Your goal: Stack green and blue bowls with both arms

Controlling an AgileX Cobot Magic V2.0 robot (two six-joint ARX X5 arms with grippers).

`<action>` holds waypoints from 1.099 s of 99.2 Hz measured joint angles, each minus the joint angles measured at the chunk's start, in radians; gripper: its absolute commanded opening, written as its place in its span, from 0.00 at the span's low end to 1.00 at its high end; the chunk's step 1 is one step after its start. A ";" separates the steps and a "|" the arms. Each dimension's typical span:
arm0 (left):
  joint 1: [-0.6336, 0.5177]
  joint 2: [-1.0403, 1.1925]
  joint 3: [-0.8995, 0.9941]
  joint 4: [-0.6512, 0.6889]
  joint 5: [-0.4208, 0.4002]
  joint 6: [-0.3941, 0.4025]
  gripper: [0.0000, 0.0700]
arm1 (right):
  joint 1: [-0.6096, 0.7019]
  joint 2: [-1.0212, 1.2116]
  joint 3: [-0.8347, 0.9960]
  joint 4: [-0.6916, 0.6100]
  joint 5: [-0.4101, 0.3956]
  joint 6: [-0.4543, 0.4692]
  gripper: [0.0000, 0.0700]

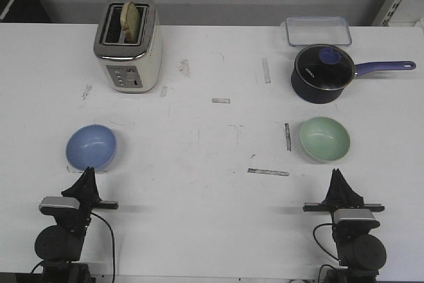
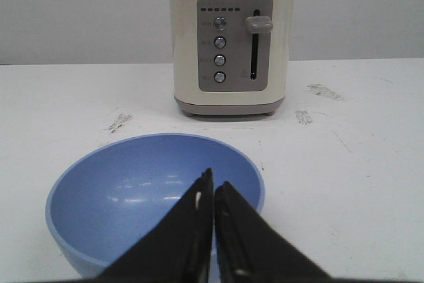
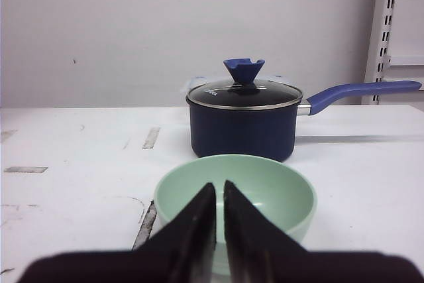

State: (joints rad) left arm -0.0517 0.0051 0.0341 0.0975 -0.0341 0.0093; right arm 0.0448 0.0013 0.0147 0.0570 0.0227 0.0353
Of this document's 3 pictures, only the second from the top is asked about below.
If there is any blue bowl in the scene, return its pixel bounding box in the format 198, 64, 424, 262
45, 133, 266, 278

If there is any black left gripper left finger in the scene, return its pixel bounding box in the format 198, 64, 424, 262
96, 168, 214, 280

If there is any cream two-slot toaster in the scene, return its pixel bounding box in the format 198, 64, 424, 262
170, 0, 293, 116

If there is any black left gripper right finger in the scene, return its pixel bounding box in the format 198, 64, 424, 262
215, 182, 331, 280

